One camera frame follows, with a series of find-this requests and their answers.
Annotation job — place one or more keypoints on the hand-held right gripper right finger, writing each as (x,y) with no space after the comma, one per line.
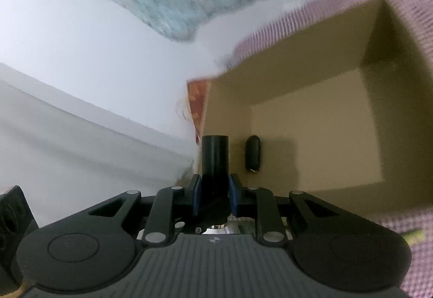
(234,194)

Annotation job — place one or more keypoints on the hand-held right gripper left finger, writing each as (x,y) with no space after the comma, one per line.
(195,193)

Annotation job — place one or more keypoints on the black tape roll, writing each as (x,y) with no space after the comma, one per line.
(215,155)

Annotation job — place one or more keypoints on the brown cardboard box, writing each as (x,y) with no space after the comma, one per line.
(321,122)

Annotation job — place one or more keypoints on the black oval key fob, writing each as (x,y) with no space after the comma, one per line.
(253,154)

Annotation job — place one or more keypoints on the red patterned bag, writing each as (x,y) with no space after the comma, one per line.
(198,98)

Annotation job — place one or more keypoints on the pink checkered tablecloth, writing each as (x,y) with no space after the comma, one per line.
(338,0)

